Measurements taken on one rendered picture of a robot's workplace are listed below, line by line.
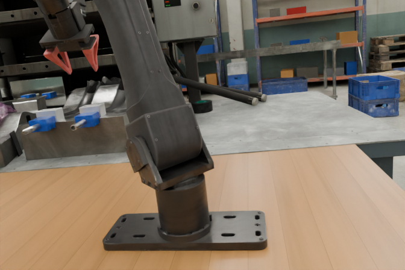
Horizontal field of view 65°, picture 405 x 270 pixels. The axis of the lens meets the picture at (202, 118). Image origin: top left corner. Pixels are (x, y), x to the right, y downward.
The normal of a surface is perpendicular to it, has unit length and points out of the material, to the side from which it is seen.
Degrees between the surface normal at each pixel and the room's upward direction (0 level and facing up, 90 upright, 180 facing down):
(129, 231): 0
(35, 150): 90
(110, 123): 90
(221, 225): 0
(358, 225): 0
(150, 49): 69
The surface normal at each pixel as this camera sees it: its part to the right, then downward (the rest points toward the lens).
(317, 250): -0.11, -0.97
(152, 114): 0.55, -0.25
